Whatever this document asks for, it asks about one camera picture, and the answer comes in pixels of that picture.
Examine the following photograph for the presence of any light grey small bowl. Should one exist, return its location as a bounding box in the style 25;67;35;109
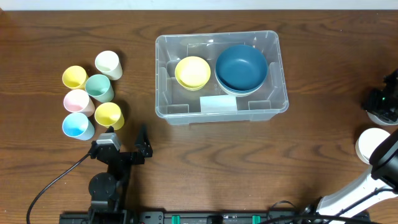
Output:
367;113;397;126

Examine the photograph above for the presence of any white small bowl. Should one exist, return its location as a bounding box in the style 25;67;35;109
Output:
355;128;390;164

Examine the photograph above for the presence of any yellow small bowl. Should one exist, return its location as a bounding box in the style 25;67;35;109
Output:
175;56;211;91

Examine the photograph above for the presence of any clear plastic storage bin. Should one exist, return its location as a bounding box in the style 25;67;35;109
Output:
155;30;289;125

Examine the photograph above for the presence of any beige large bowl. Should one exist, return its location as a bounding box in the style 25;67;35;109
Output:
218;80;262;97

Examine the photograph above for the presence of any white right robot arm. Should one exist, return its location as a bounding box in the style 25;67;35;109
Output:
316;71;397;218

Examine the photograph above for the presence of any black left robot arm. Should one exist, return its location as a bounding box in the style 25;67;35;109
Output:
88;126;153;212

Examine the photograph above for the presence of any yellow cup near gripper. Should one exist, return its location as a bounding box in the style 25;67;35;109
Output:
95;102;124;130

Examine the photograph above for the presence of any light blue cup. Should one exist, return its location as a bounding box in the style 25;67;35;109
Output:
62;113;95;141

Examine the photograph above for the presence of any pink cup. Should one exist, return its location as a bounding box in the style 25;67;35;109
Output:
63;89;95;117

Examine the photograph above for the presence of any green cup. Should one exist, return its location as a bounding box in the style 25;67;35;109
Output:
85;74;114;103

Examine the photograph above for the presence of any yellow cup far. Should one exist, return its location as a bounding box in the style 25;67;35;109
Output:
62;65;88;90

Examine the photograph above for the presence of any cream white cup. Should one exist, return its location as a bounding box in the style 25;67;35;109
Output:
95;50;123;80

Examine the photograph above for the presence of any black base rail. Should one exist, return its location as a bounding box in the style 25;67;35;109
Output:
59;210;296;224

